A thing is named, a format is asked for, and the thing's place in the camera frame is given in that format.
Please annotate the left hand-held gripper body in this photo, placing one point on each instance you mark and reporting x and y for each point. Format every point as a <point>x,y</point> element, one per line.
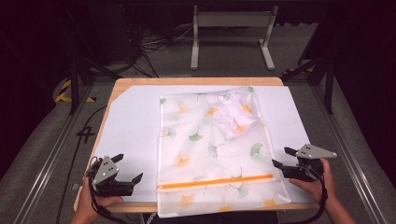
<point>106,171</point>

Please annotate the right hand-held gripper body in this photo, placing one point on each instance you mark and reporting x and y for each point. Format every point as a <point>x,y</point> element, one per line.
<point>313,152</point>

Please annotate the leaf print mesh laundry bag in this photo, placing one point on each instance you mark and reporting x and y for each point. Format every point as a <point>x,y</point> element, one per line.
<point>202,155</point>

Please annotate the person's left hand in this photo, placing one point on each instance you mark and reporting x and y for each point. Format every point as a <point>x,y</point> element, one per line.
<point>87,202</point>

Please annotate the person's right hand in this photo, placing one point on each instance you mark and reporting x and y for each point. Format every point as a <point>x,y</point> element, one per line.
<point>325,186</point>

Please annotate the white table mat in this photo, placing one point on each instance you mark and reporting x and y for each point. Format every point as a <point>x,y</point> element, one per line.
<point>134,124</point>

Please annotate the black tape floor mark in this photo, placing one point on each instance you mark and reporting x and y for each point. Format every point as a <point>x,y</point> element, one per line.
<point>85,133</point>

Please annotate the white garment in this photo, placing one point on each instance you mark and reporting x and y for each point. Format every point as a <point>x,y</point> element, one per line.
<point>230,115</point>

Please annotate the black metal stand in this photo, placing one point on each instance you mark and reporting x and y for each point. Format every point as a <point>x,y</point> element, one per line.
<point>74,84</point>
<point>329,84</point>

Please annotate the yellow black hazard tape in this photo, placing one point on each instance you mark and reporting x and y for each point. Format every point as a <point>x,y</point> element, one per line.
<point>63,90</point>

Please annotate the wooden table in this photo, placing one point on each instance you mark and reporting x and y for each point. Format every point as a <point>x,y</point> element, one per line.
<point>186,81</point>

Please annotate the aluminium floor rail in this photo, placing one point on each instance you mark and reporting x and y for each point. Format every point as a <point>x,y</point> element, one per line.
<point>351,149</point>
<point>46,165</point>

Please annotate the white metal desk frame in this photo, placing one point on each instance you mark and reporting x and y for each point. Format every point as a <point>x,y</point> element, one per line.
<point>233,18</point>

